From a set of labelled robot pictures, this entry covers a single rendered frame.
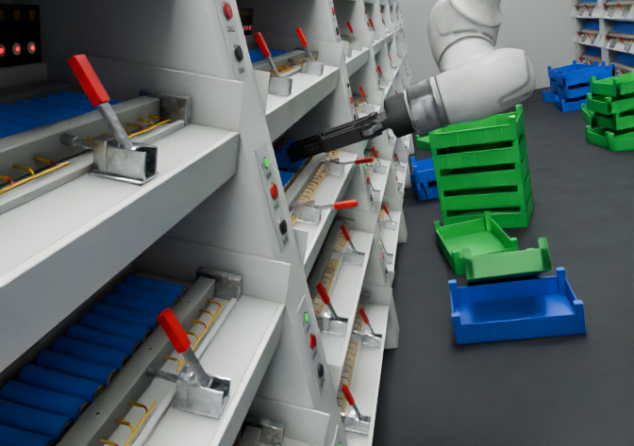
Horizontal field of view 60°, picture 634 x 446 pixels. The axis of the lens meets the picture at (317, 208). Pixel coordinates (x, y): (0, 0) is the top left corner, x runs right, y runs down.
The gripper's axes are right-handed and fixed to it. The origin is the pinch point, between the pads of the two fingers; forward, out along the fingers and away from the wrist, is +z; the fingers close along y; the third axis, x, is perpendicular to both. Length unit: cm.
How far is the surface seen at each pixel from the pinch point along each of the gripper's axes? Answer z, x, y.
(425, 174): -7, 50, -140
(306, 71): -4.0, -13.1, -4.4
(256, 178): -6.5, -5.4, 45.8
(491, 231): -27, 64, -92
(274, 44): 4.9, -20.5, -22.7
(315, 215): -3.7, 6.9, 22.5
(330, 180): -2.0, 7.5, 0.1
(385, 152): 0, 25, -93
